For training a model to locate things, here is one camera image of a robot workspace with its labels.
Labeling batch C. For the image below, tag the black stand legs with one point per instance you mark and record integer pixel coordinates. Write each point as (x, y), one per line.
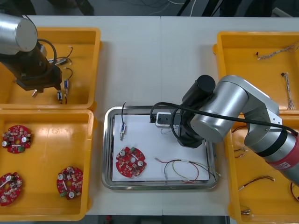
(183, 8)

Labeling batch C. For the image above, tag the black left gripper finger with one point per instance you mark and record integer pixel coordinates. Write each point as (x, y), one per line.
(59, 84)
(35, 89)

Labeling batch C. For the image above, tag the pile of small metal solenoids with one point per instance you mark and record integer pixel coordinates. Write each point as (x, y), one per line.
(67, 84)

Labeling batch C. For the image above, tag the round red circuit board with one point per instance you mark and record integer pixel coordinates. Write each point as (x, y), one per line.
(22, 133)
(127, 166)
(72, 184)
(11, 193)

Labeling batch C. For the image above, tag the white paper sheet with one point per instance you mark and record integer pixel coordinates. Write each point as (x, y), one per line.
(140, 135)

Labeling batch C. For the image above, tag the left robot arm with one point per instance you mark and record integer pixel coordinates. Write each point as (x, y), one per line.
(14, 35)

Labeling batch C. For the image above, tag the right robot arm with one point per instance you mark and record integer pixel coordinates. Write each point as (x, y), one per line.
(219, 116)

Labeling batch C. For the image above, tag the yellow-orange plastic bin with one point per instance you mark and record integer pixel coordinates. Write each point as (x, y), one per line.
(81, 93)
(238, 58)
(257, 210)
(46, 163)

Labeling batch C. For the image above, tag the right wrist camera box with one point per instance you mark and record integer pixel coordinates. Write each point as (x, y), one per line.
(163, 120)

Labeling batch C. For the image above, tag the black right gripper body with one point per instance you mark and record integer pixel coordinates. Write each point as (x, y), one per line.
(189, 136)

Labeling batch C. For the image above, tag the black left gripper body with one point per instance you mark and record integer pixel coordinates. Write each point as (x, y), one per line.
(39, 78)

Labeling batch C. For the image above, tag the steel tray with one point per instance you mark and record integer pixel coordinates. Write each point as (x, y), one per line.
(107, 149)

